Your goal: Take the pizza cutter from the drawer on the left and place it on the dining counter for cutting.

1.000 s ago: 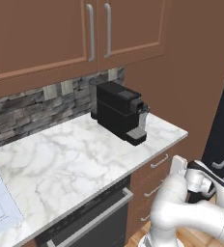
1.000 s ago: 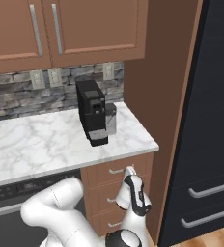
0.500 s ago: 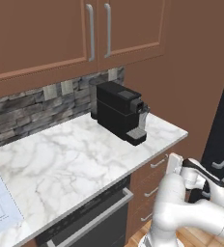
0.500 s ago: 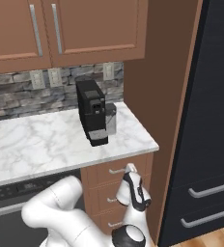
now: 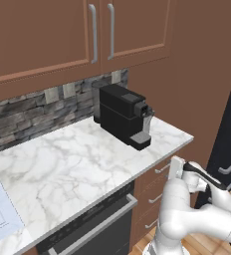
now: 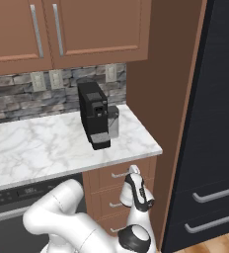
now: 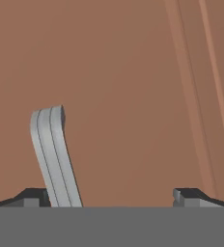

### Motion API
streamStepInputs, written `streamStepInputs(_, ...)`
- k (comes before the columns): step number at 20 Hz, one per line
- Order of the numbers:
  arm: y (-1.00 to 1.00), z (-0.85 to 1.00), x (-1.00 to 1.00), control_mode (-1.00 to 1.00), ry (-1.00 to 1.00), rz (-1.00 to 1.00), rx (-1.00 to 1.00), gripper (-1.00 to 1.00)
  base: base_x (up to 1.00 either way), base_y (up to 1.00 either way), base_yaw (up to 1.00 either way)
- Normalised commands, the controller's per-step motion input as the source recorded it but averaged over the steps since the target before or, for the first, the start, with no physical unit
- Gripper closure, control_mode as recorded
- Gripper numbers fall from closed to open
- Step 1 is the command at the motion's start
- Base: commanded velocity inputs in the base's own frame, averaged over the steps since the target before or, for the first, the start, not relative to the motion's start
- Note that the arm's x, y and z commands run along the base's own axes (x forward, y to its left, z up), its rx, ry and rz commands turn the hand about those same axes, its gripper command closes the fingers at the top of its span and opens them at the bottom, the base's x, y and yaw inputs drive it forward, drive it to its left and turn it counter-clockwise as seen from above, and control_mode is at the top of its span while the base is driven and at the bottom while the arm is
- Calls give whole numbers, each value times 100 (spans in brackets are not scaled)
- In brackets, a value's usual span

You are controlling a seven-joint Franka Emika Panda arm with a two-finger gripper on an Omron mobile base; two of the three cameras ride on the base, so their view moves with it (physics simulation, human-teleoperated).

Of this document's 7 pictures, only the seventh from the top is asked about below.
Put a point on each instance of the brown wooden drawer front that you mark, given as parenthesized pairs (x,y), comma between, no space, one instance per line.
(110,80)

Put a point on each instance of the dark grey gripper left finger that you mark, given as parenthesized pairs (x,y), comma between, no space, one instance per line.
(30,197)

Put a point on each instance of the brown wooden cabinet door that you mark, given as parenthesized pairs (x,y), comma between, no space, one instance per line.
(218,64)

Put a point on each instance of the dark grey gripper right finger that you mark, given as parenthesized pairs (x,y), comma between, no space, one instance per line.
(189,197)

